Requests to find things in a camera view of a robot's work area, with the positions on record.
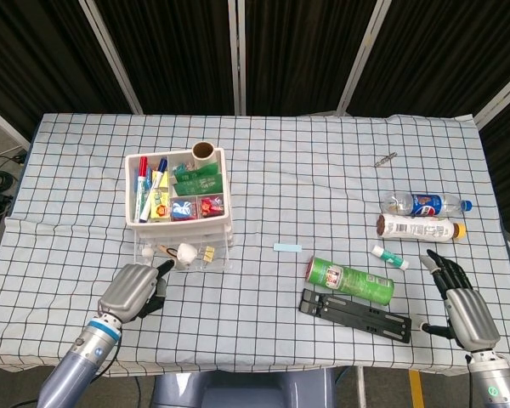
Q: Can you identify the coiled black floor cable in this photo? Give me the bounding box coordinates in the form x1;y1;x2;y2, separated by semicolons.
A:
0;170;20;194

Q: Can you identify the white charm with black cord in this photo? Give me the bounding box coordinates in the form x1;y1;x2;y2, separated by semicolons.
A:
169;242;199;269

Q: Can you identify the yellow snack packet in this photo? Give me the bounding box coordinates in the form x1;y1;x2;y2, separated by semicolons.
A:
149;169;172;220

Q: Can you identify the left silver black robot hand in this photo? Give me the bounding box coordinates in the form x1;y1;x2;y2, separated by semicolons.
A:
97;258;176;326

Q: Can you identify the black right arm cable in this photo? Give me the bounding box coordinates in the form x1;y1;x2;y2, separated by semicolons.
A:
464;352;474;408

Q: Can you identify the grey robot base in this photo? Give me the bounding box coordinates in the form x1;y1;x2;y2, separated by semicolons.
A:
150;368;337;408

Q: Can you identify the clear plastic drawer with clips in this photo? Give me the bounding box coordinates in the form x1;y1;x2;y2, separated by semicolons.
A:
132;235;231;274

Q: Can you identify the Pepsi plastic bottle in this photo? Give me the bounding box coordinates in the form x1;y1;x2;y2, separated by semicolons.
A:
380;191;474;217

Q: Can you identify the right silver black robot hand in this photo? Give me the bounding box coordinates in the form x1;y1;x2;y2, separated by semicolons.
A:
419;249;502;353

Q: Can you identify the black folding stand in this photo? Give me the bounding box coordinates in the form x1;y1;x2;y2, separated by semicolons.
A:
297;288;413;344

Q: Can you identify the black folding screen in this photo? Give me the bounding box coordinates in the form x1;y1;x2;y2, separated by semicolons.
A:
0;0;510;256

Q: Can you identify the white drawer organizer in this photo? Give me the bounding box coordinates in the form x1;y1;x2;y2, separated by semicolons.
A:
123;146;235;252

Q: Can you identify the green chips can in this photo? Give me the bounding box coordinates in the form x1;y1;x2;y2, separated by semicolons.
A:
303;256;396;308

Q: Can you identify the white label yellow cap bottle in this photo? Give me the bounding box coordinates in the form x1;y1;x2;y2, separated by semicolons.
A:
375;212;468;244

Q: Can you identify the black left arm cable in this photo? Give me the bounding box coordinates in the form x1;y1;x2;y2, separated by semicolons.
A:
91;337;121;377

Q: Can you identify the red cap whiteboard marker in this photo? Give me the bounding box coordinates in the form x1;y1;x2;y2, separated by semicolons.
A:
133;156;150;214

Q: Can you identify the green tea packet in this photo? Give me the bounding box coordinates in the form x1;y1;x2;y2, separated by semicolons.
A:
172;164;219;180
172;173;223;198

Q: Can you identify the blue candy packet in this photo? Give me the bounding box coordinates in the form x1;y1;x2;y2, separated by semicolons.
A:
169;196;197;222

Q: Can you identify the white green glue stick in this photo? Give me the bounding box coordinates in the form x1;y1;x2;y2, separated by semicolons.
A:
370;245;410;272

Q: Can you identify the red candy packet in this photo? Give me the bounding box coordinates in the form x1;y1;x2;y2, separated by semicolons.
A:
196;195;225;218

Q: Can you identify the black floor cable with plug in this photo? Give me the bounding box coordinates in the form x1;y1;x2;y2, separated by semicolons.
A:
0;145;29;167

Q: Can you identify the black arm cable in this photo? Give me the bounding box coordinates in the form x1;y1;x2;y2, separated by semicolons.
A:
464;352;474;408
91;337;121;377

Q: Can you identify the blue cap whiteboard marker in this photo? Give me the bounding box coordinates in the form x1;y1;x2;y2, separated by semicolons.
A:
138;157;169;224

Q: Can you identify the blue checkered tablecloth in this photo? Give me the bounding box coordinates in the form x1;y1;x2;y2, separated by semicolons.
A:
0;111;510;378

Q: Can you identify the white table leg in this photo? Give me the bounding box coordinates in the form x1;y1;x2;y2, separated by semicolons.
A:
355;365;367;408

